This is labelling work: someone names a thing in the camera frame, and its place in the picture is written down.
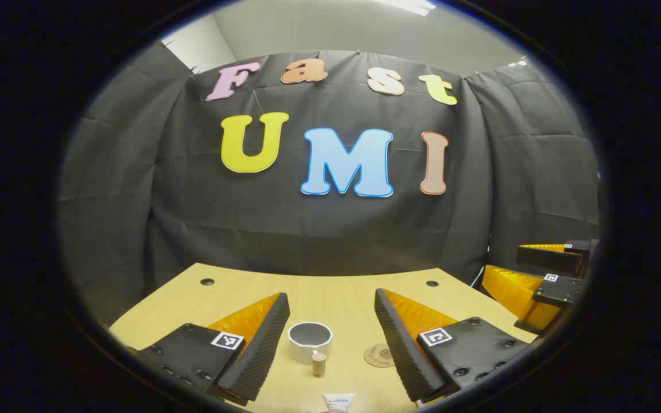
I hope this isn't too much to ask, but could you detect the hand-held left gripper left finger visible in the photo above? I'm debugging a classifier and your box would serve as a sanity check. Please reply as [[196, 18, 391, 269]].
[[135, 293, 291, 406]]

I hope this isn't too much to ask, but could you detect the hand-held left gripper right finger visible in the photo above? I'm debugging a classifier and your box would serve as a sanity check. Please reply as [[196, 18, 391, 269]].
[[374, 288, 538, 402]]

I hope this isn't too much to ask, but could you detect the round wooden coaster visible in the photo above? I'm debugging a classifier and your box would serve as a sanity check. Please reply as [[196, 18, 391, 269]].
[[363, 343, 395, 368]]

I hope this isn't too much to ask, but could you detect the white cup with wooden handle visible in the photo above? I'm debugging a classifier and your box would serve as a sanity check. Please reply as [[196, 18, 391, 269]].
[[287, 321, 334, 377]]

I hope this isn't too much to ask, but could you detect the white toothpaste tube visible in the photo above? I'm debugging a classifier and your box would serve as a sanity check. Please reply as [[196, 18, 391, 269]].
[[323, 393, 356, 413]]

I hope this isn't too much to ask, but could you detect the light wooden desktop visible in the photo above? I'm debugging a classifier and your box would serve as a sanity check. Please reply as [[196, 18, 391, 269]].
[[110, 263, 538, 413]]

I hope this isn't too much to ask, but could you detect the black backdrop cloth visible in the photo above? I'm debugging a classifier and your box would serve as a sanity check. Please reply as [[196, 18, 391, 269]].
[[58, 43, 601, 328]]

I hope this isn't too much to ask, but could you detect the ceiling light panel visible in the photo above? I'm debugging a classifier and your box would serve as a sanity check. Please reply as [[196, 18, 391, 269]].
[[374, 0, 437, 17]]

